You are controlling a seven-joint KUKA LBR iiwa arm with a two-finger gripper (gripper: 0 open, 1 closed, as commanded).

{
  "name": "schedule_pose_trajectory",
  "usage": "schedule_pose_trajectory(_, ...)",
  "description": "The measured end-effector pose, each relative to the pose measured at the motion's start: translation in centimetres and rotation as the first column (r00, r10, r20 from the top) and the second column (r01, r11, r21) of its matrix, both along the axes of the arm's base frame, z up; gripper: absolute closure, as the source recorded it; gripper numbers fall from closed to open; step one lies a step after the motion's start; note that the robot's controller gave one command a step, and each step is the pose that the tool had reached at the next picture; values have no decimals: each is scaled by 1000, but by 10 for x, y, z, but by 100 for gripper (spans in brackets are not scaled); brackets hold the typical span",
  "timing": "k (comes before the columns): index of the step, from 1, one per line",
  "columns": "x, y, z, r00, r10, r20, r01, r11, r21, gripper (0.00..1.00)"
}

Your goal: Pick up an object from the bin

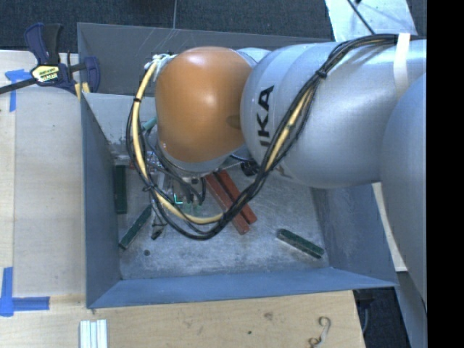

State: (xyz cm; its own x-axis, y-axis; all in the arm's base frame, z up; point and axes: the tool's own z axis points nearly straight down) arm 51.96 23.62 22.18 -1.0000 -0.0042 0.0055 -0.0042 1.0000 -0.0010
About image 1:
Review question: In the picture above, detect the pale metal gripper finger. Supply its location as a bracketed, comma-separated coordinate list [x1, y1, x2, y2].
[150, 202, 167, 241]

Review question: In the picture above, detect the dark green flat block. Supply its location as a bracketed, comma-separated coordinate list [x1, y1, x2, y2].
[118, 204, 154, 251]
[113, 164, 129, 215]
[276, 228, 326, 260]

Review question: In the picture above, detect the red-brown flat block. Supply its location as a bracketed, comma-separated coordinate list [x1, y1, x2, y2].
[204, 173, 252, 236]
[215, 170, 259, 225]

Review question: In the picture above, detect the grey metal bin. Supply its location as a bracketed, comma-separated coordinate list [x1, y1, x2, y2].
[76, 22, 400, 310]

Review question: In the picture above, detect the pale wood flat board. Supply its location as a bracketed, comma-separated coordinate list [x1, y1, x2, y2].
[12, 84, 88, 299]

